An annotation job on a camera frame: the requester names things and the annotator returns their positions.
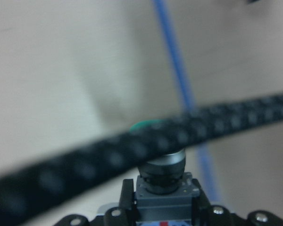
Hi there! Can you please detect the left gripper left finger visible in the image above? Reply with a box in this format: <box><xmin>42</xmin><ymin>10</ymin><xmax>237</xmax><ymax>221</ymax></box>
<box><xmin>103</xmin><ymin>179</ymin><xmax>135</xmax><ymax>226</ymax></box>

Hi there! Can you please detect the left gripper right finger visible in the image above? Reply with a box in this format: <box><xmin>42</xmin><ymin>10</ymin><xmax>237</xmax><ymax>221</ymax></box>
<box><xmin>191</xmin><ymin>179</ymin><xmax>229</xmax><ymax>226</ymax></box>

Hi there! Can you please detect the green push button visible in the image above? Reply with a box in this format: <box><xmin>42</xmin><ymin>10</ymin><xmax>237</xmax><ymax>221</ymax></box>
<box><xmin>129</xmin><ymin>119</ymin><xmax>201</xmax><ymax>226</ymax></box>

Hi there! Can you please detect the black corrugated cable conduit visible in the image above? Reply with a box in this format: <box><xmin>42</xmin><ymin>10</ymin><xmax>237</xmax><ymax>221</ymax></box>
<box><xmin>0</xmin><ymin>92</ymin><xmax>283</xmax><ymax>221</ymax></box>

